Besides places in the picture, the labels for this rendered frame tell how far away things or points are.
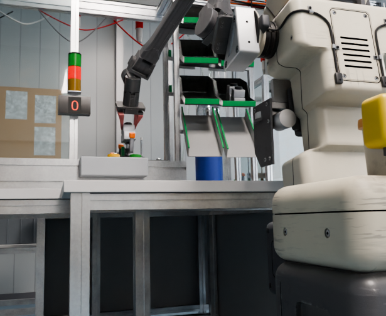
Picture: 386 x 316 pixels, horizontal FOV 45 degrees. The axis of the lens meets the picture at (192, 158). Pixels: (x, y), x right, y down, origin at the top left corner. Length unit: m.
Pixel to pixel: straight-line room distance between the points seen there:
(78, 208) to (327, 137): 0.60
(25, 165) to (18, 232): 2.04
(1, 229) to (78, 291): 2.41
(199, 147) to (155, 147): 3.51
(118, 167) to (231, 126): 0.62
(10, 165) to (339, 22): 1.02
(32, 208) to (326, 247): 0.98
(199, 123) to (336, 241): 1.31
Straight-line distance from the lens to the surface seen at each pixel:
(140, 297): 1.50
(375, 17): 1.18
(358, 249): 0.62
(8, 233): 3.56
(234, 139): 1.85
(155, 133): 5.28
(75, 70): 1.89
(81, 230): 1.17
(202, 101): 1.77
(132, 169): 1.48
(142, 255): 1.49
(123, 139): 1.72
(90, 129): 5.19
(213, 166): 2.60
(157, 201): 1.20
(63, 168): 1.53
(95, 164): 1.47
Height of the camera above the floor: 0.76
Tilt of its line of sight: 8 degrees up
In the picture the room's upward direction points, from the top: 1 degrees counter-clockwise
